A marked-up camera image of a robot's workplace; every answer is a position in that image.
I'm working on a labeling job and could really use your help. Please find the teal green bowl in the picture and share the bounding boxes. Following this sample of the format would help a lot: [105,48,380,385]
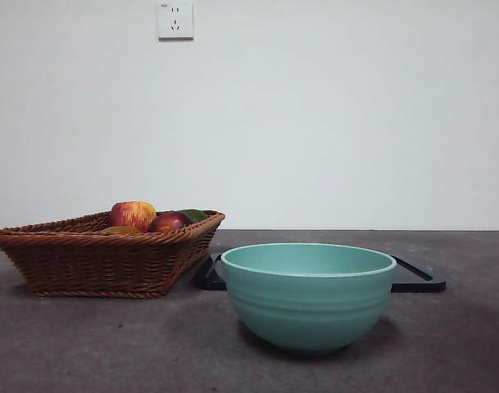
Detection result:
[220,242,397,355]

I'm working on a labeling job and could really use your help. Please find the brown kiwi fruit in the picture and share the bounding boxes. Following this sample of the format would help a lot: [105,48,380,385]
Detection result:
[99,224,143,236]

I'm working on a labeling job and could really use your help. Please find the green avocado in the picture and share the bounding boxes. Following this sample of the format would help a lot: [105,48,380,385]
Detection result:
[179,208,208,224]

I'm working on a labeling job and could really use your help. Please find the dark red plum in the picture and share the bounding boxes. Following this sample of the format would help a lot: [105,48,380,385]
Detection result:
[147,210,193,233]

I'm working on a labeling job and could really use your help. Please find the red yellow apple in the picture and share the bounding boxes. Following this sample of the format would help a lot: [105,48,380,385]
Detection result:
[109,200,157,233]

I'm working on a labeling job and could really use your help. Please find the brown wicker basket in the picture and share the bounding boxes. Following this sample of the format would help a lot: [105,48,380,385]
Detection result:
[0,210,226,299]

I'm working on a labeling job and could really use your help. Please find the dark green rectangular tray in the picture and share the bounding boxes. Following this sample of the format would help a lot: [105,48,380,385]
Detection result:
[195,251,447,293]

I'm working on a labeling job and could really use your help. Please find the white wall socket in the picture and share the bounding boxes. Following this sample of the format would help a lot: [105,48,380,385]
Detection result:
[157,1,195,41]

